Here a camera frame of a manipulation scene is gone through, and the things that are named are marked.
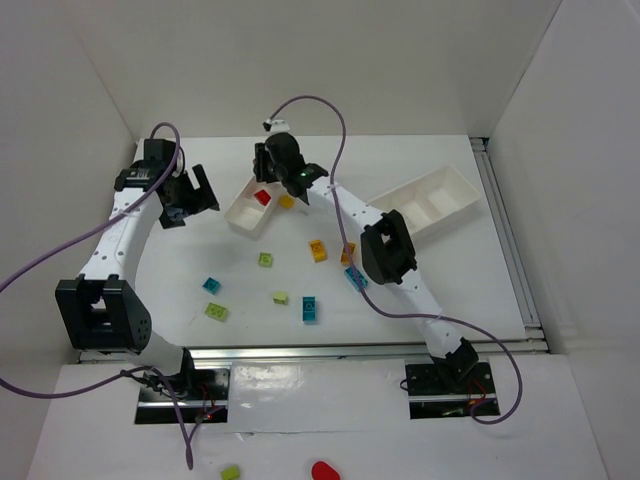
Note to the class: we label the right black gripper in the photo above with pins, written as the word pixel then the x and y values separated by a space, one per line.
pixel 293 185

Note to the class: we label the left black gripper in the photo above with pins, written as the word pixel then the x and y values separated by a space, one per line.
pixel 189 195

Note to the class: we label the red rectangular lego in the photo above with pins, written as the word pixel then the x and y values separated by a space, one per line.
pixel 263 197

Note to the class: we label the small teal lego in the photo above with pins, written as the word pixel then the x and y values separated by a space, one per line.
pixel 211 285

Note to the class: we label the white divided tray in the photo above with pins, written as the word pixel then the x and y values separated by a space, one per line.
pixel 246 215
pixel 432 202

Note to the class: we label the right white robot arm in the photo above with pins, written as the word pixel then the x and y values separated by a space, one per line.
pixel 387 253

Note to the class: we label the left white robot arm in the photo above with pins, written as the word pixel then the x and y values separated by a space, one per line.
pixel 100 307

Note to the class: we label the small yellow lego near tray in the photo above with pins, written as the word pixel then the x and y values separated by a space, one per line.
pixel 286 201

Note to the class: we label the green lego middle left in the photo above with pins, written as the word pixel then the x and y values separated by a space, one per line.
pixel 265 259

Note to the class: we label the yellow lego centre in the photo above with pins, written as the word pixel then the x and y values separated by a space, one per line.
pixel 318 251

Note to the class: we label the green lego lower left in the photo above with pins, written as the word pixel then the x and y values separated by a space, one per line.
pixel 216 312

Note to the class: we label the orange lego centre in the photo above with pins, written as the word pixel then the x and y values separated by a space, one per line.
pixel 348 253

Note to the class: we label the pale green small lego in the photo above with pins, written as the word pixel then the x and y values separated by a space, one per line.
pixel 280 297

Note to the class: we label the green lego outside front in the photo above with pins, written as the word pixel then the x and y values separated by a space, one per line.
pixel 230 473

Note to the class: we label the red piece outside front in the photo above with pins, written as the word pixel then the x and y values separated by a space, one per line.
pixel 321 470

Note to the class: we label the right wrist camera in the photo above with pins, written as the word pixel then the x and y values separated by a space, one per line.
pixel 272 126

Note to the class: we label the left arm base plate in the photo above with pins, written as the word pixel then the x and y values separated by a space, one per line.
pixel 204 400

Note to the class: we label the aluminium right rail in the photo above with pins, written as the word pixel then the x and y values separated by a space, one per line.
pixel 514 264

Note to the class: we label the aluminium rail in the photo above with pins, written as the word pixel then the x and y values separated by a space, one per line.
pixel 285 353
pixel 514 264

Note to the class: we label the aluminium front rail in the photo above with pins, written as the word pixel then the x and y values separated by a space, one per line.
pixel 285 353

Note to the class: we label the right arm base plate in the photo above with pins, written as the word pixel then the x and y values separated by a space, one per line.
pixel 431 397

